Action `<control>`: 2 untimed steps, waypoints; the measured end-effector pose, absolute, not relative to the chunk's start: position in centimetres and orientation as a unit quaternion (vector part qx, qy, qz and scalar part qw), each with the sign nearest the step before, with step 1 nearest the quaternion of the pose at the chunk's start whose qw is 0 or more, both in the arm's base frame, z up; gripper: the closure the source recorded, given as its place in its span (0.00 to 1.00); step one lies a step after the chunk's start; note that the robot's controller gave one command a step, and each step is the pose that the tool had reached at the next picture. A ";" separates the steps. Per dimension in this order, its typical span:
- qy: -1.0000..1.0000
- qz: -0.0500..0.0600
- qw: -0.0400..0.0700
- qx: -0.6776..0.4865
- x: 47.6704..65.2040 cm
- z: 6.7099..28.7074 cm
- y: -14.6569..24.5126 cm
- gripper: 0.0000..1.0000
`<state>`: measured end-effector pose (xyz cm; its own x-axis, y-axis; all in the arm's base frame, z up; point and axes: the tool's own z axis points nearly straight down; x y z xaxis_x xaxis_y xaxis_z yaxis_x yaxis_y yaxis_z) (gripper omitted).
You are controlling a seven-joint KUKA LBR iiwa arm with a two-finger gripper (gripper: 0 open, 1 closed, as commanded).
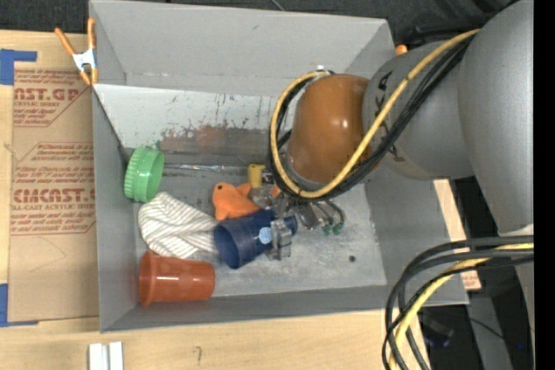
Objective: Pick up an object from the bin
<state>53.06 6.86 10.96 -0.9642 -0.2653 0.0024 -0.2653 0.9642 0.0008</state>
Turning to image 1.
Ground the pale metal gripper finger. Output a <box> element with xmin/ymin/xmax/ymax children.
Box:
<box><xmin>252</xmin><ymin>186</ymin><xmax>281</xmax><ymax>210</ymax></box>
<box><xmin>268</xmin><ymin>218</ymin><xmax>293</xmax><ymax>262</ymax></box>

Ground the small yellow plastic piece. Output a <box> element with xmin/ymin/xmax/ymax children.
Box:
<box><xmin>247</xmin><ymin>163</ymin><xmax>266</xmax><ymax>188</ymax></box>

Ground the orange toy fish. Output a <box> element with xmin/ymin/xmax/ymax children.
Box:
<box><xmin>211</xmin><ymin>181</ymin><xmax>281</xmax><ymax>222</ymax></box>

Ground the dark blue plastic cup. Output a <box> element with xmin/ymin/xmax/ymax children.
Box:
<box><xmin>212</xmin><ymin>210</ymin><xmax>300</xmax><ymax>270</ymax></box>

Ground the white striped cloth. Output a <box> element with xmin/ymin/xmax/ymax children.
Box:
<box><xmin>137</xmin><ymin>191</ymin><xmax>220</xmax><ymax>260</ymax></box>

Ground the orange-red plastic cup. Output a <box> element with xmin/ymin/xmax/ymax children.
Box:
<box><xmin>138</xmin><ymin>250</ymin><xmax>217</xmax><ymax>308</ymax></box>

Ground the green plastic lid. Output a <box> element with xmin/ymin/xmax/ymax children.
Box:
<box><xmin>123</xmin><ymin>146</ymin><xmax>166</xmax><ymax>204</ymax></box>

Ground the grey metal bin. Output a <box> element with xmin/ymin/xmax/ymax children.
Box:
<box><xmin>88</xmin><ymin>0</ymin><xmax>472</xmax><ymax>334</ymax></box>

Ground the brown cardboard board red print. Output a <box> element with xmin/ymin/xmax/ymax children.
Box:
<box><xmin>0</xmin><ymin>29</ymin><xmax>101</xmax><ymax>327</ymax></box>

